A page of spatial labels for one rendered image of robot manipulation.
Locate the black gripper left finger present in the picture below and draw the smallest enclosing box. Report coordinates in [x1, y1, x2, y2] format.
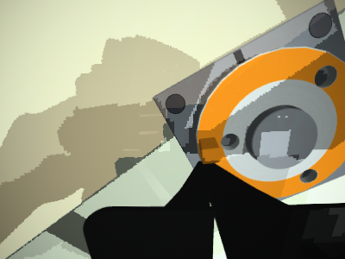
[83, 161, 214, 259]

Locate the orange round plate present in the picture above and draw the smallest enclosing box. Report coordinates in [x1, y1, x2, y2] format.
[196, 47, 345, 198]

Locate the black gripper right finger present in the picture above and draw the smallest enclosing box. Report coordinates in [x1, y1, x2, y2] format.
[206, 163, 345, 259]

